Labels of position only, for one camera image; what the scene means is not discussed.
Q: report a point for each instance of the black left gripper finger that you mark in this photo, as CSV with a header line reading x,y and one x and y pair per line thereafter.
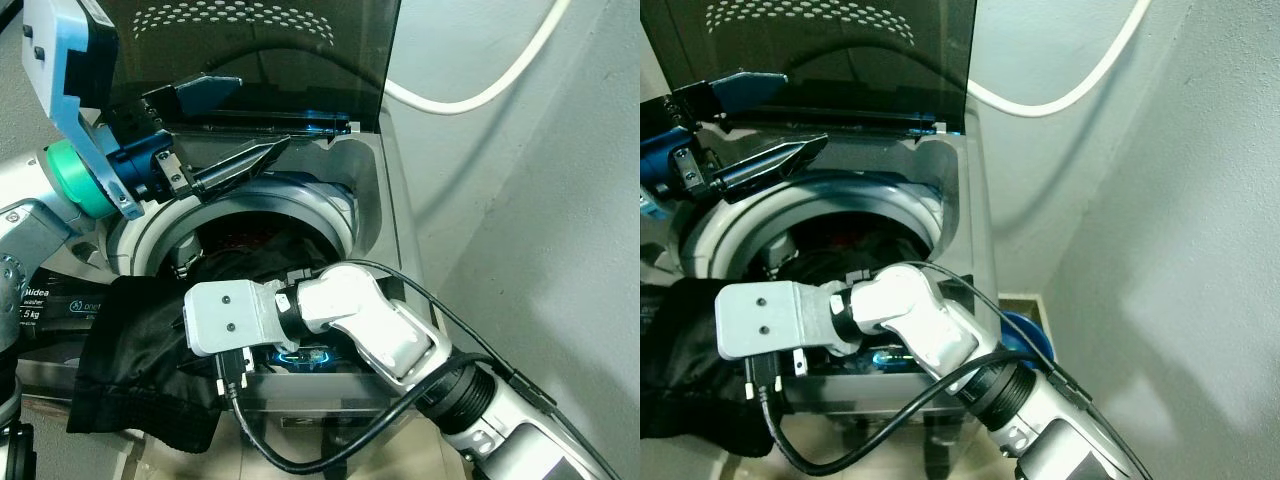
x,y
245,162
740,93
780,160
200,95

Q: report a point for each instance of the black garment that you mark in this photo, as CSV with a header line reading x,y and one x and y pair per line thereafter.
x,y
140,360
690,370

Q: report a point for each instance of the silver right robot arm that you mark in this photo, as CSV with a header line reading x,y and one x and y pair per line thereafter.
x,y
380,320
910,310

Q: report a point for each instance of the silver top-load washing machine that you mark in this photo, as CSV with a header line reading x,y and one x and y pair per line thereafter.
x,y
365,180
950,190

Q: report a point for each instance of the blue bucket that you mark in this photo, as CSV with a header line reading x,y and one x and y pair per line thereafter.
x,y
1025,335

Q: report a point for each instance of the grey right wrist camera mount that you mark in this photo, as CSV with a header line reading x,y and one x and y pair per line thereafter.
x,y
770,315
235,315

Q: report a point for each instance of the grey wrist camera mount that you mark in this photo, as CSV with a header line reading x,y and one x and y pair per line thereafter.
x,y
770,315
235,315
50,20

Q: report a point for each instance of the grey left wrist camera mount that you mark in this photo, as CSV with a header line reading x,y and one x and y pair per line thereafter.
x,y
50,20

